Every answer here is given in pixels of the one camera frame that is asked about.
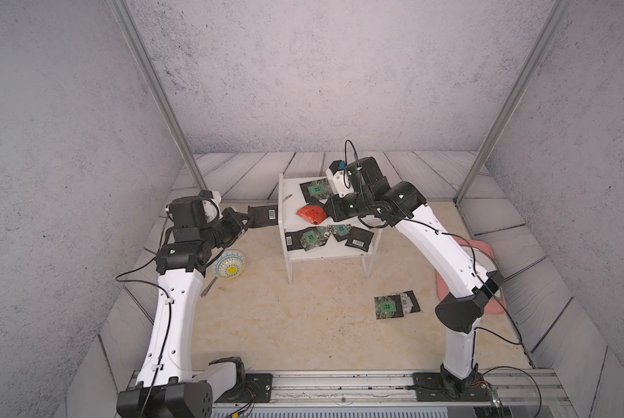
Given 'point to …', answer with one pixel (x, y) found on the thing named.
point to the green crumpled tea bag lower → (315, 238)
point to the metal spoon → (208, 286)
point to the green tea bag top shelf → (317, 190)
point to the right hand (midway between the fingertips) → (325, 207)
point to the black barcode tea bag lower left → (293, 239)
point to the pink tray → (484, 252)
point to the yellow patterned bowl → (230, 265)
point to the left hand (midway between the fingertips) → (257, 215)
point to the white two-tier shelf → (290, 198)
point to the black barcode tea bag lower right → (359, 239)
